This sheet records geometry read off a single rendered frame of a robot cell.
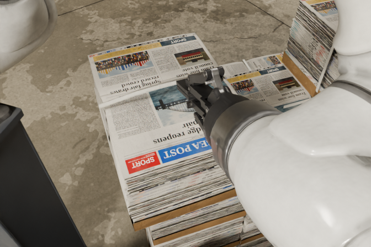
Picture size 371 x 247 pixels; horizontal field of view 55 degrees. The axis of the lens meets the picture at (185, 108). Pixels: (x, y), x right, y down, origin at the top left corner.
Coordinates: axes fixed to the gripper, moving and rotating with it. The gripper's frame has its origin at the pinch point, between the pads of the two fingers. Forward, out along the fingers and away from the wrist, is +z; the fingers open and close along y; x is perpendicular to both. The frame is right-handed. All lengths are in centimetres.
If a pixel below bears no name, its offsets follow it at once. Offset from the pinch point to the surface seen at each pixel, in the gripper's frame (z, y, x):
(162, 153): 4.1, 12.6, -6.2
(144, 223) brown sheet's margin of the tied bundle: 10.6, 31.5, -11.9
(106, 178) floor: 113, 76, -22
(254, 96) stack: 39, 21, 30
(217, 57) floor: 178, 43, 71
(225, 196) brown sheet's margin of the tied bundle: 11.4, 31.8, 7.5
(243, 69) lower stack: 82, 25, 47
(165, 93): 17.8, 5.9, -1.0
